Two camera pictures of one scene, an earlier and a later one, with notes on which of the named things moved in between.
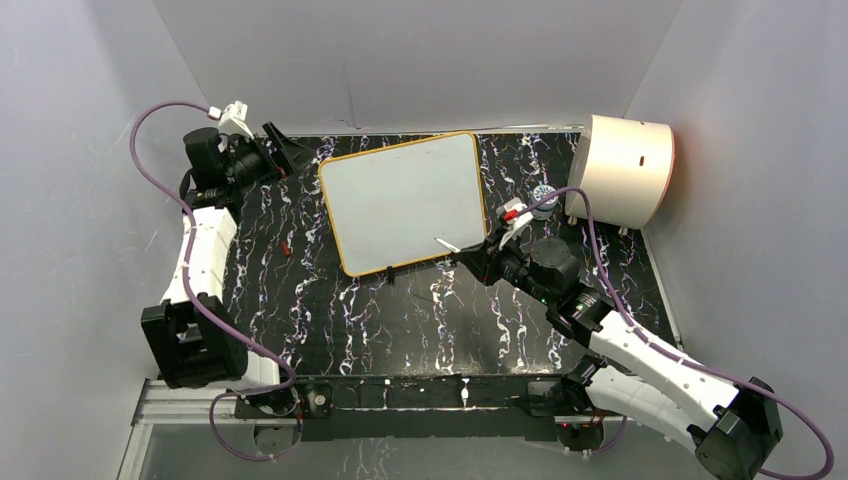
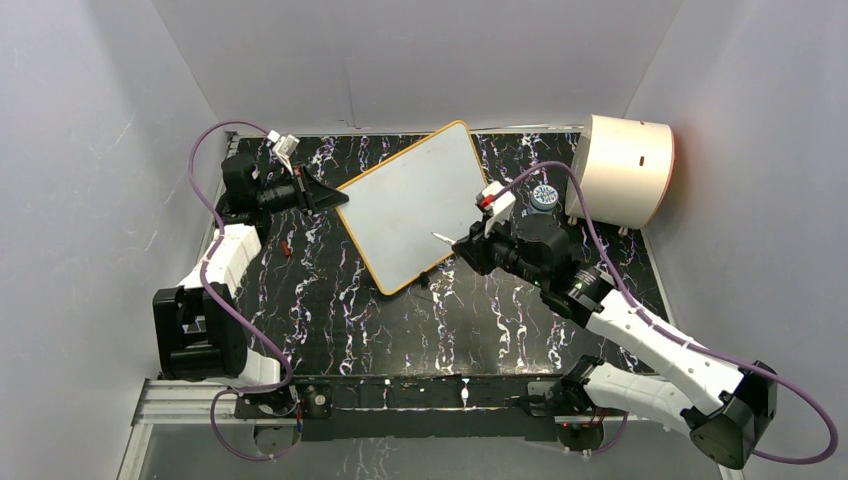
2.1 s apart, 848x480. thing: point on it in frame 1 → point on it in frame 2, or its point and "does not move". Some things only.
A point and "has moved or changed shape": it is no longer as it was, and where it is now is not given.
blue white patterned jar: [544, 211] does not move
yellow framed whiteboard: [389, 204] has moved or changed shape
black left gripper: [292, 156] → [314, 196]
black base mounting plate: [423, 408] does not move
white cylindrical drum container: [625, 167] does not move
